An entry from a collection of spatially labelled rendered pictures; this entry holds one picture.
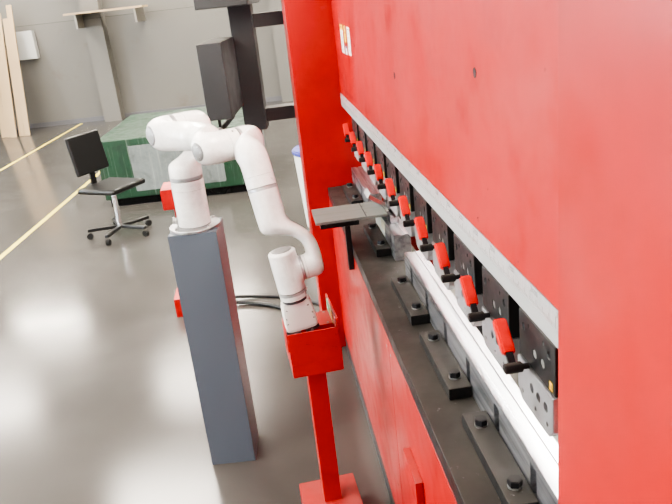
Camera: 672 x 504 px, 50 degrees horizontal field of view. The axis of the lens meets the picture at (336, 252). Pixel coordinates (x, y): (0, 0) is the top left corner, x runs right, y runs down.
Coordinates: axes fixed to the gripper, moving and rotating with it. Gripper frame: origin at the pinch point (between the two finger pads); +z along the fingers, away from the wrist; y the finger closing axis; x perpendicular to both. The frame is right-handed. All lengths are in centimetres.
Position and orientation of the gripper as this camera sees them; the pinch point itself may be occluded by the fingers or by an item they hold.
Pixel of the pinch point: (306, 342)
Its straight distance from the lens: 228.4
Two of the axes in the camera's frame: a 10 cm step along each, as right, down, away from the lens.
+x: 1.9, 2.9, -9.4
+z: 2.3, 9.1, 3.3
